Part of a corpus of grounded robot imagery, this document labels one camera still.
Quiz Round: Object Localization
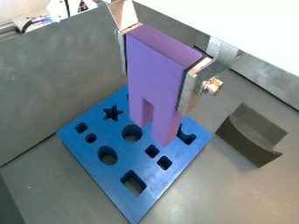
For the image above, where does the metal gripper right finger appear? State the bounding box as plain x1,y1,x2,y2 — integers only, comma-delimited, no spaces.
177,37,241,115

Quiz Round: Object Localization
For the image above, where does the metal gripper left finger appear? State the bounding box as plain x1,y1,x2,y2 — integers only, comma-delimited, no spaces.
107,0,142,74

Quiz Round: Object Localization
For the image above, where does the purple double-square block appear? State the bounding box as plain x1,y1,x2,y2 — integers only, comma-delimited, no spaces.
126,24,202,146

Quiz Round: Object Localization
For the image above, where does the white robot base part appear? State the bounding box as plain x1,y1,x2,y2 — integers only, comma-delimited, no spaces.
47,0,99,21

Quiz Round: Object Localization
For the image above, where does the dark grey curved holder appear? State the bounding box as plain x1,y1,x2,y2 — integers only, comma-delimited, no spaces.
215,103,288,168

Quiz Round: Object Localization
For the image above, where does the blue shape-sorter board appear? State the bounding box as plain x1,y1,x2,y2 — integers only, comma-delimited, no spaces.
58,87,211,224

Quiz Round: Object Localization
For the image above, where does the black cable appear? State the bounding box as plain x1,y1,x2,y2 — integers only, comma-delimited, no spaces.
21,16,53,34

